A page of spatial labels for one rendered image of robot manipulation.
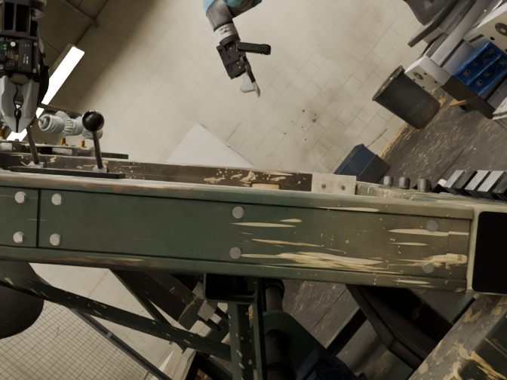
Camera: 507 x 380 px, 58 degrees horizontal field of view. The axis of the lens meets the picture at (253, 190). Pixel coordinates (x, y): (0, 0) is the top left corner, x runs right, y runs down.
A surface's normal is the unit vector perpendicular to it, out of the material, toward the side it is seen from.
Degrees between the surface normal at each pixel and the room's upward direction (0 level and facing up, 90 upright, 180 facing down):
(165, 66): 90
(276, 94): 90
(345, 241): 90
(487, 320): 0
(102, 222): 90
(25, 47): 107
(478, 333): 0
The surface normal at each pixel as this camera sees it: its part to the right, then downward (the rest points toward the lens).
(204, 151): -0.05, 0.08
